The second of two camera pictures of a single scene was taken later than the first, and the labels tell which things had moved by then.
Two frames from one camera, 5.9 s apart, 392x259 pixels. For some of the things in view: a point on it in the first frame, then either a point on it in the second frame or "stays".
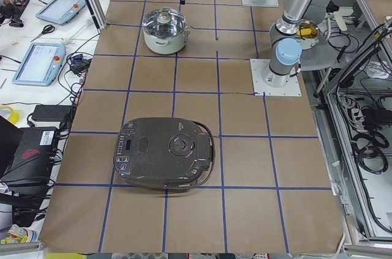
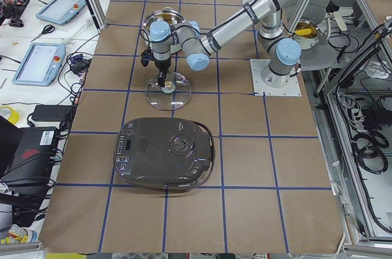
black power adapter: [51, 112] stays
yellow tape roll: [14, 116] stays
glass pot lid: [165, 22] -> [175, 94]
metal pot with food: [307, 34] stays
